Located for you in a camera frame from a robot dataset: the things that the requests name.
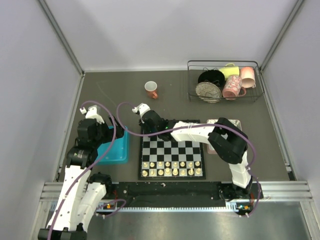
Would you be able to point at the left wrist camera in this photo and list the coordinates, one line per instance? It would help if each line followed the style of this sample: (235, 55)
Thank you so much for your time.
(93, 112)

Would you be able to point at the pink floral mug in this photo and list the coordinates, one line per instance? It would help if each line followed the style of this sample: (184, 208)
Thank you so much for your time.
(233, 88)

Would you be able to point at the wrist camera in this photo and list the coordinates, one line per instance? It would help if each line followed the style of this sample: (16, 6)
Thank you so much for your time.
(93, 112)
(141, 109)

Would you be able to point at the orange mug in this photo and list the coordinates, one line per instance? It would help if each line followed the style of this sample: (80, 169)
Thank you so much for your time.
(151, 89)

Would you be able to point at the patterned plate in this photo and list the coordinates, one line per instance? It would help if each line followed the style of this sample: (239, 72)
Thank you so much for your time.
(208, 91)

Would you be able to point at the chess board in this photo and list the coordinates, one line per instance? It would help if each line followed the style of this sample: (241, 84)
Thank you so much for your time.
(154, 149)

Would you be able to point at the wire dish rack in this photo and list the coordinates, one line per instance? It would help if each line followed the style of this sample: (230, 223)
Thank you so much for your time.
(196, 67)

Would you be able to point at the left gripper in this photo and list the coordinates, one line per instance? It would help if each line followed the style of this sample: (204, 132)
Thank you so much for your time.
(110, 132)

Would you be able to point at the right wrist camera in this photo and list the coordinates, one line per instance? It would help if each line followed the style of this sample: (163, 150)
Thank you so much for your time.
(141, 109)

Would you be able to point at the blue plastic tray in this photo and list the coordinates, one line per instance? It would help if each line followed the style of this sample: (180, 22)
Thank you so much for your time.
(119, 152)

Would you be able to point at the black bowl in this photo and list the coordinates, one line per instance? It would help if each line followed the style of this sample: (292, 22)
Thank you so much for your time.
(213, 76)

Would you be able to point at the pink marbled cup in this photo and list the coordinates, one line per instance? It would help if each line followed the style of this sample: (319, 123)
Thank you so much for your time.
(248, 77)

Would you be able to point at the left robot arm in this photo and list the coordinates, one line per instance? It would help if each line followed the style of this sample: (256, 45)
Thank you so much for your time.
(81, 192)

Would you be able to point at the pink metal tray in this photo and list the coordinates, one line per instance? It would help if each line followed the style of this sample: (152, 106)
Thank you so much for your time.
(236, 122)

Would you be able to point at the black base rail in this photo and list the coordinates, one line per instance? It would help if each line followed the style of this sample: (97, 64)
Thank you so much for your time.
(175, 194)

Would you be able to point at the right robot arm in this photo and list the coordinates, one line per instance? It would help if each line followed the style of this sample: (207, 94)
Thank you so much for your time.
(229, 142)

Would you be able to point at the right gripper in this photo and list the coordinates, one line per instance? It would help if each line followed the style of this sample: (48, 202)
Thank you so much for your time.
(144, 125)

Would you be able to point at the yellow mug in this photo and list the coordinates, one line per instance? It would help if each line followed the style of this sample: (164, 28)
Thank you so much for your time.
(230, 69)

